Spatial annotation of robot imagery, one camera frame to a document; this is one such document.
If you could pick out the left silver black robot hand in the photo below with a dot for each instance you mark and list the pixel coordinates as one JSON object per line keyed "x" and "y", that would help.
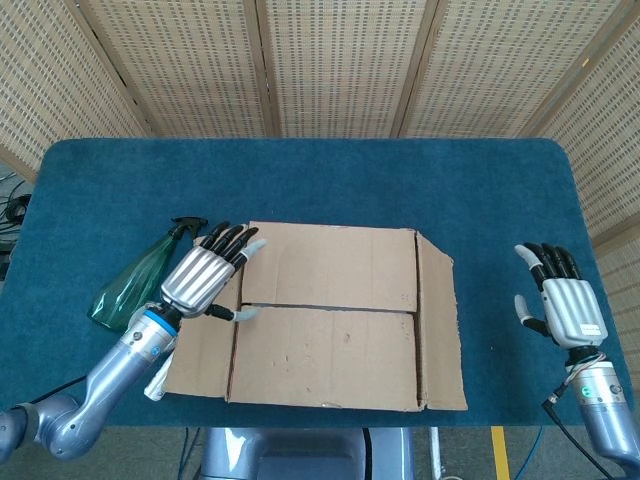
{"x": 200, "y": 275}

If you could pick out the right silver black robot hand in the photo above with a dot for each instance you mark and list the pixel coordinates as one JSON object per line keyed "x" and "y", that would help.
{"x": 572, "y": 310}

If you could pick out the red brown cardboard box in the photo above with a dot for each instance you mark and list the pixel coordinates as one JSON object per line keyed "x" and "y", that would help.
{"x": 325, "y": 350}

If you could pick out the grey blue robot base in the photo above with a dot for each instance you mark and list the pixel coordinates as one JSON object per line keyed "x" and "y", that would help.
{"x": 300, "y": 455}

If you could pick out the green plastic spray bottle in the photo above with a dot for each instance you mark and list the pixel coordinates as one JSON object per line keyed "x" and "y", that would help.
{"x": 132, "y": 285}

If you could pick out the white cylindrical tube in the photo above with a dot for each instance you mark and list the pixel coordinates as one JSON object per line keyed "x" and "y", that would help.
{"x": 156, "y": 387}

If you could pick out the blue carpet table cover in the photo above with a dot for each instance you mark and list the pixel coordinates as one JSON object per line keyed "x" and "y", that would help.
{"x": 350, "y": 180}

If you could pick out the white table leg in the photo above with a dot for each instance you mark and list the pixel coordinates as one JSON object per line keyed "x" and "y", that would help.
{"x": 435, "y": 450}

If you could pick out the woven bamboo folding screen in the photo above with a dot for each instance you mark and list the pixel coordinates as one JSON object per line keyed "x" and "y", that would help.
{"x": 340, "y": 65}

